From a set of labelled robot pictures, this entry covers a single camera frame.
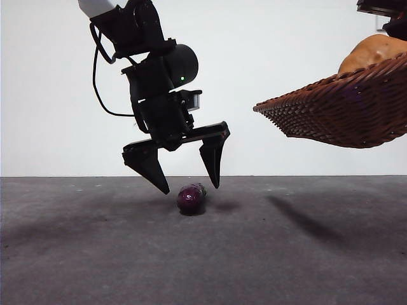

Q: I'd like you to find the purple eggplant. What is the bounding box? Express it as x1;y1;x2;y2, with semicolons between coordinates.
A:
177;182;208;216

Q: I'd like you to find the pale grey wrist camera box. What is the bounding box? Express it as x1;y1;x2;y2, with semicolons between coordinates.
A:
185;90;203;112

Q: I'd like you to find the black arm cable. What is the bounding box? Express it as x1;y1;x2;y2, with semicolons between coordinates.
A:
91;22;138;118

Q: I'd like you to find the brown potato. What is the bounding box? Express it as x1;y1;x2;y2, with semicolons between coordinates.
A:
338;34;407;78

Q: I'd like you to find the brown woven wicker basket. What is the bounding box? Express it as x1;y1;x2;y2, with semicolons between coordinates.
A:
252;52;407;149

